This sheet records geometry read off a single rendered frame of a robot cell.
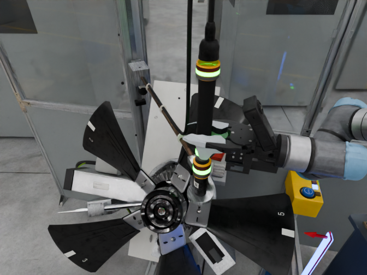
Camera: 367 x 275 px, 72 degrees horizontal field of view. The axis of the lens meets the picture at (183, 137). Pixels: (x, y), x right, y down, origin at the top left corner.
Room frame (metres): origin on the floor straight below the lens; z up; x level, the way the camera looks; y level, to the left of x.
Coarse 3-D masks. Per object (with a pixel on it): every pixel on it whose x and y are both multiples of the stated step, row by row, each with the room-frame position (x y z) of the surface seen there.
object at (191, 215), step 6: (192, 204) 0.47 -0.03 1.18; (210, 204) 0.47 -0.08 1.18; (192, 210) 0.45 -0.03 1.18; (204, 210) 0.45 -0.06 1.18; (186, 216) 0.43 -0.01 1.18; (192, 216) 0.43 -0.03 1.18; (198, 216) 0.43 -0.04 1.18; (204, 216) 0.43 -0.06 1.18; (186, 222) 0.41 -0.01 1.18; (192, 222) 0.41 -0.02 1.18; (198, 222) 0.41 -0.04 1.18; (204, 222) 0.41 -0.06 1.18
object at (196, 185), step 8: (208, 24) 0.44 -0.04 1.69; (208, 32) 0.43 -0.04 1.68; (208, 40) 0.43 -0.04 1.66; (216, 40) 0.44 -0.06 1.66; (200, 48) 0.43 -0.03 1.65; (208, 48) 0.43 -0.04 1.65; (216, 48) 0.43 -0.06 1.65; (200, 56) 0.43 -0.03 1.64; (208, 56) 0.42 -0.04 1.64; (216, 56) 0.43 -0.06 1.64; (200, 184) 0.43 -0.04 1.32; (200, 192) 0.43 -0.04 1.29
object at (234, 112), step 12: (192, 96) 0.71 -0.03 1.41; (216, 96) 0.65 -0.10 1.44; (192, 108) 0.68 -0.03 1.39; (216, 108) 0.62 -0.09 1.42; (228, 108) 0.60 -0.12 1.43; (240, 108) 0.58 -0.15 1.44; (192, 120) 0.64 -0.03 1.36; (240, 120) 0.55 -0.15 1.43; (192, 132) 0.61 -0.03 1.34; (180, 156) 0.57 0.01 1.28
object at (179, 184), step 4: (176, 168) 0.55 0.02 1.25; (180, 168) 0.54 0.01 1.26; (184, 168) 0.53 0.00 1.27; (176, 172) 0.54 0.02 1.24; (180, 172) 0.53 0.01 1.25; (184, 172) 0.52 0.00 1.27; (188, 172) 0.50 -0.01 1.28; (172, 176) 0.54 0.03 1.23; (176, 176) 0.53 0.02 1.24; (184, 176) 0.50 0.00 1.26; (188, 176) 0.49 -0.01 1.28; (172, 180) 0.53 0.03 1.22; (176, 180) 0.51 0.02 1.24; (180, 180) 0.50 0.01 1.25; (188, 180) 0.48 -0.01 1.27; (176, 184) 0.50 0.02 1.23; (180, 184) 0.49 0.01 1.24; (184, 184) 0.48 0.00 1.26; (180, 188) 0.48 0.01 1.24; (184, 188) 0.47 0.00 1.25
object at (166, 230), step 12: (168, 180) 0.54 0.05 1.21; (156, 192) 0.45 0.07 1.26; (168, 192) 0.44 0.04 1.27; (180, 192) 0.48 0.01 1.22; (144, 204) 0.43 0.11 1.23; (156, 204) 0.43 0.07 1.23; (168, 204) 0.42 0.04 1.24; (180, 204) 0.42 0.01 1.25; (144, 216) 0.41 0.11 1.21; (156, 216) 0.41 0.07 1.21; (168, 216) 0.41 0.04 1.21; (180, 216) 0.40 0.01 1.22; (156, 228) 0.39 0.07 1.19; (168, 228) 0.38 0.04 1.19
